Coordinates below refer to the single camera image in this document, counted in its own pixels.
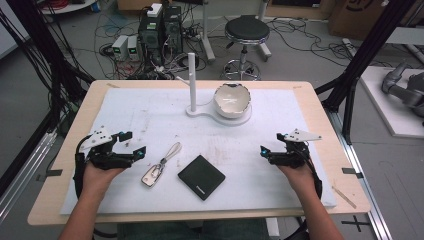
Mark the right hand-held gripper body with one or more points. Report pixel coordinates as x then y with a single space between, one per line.
293 155

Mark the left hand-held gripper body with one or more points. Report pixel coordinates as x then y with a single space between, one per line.
100 156

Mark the person's left hand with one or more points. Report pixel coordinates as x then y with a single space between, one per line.
100 178

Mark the person's right hand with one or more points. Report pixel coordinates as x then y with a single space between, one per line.
300 180

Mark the silver key fob with loop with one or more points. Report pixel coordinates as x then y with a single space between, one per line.
151 176

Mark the white table mat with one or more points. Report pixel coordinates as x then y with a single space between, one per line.
260 186

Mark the black tape strip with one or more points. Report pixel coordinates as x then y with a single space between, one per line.
53 173
351 171

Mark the white eggshell-shaped bowl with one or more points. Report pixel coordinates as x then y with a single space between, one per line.
231 104

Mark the thin wooden stick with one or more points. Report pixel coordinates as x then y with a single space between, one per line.
344 197

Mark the black wallet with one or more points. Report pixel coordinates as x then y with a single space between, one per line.
201 177

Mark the grey power supply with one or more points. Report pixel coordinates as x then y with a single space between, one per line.
133 48
120 46

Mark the black tape cross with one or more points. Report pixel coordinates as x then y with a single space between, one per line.
356 223

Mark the person's green pants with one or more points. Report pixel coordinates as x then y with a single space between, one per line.
193 230

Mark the white table leg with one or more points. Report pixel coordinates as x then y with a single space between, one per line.
265 43
207 36

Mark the white platform board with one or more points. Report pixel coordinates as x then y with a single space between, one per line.
383 110

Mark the black computer tower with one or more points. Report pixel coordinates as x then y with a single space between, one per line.
173 30
150 36

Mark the black round stool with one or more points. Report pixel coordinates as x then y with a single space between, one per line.
247 29

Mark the white box on computer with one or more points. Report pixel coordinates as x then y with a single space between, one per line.
155 10

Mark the cardboard box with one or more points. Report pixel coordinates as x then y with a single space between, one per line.
356 18

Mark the aluminium rail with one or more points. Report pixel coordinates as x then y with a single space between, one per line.
23 170
363 186

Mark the white stand with post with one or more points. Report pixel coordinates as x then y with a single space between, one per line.
192 83

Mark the black frame strut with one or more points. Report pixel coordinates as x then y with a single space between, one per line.
363 56

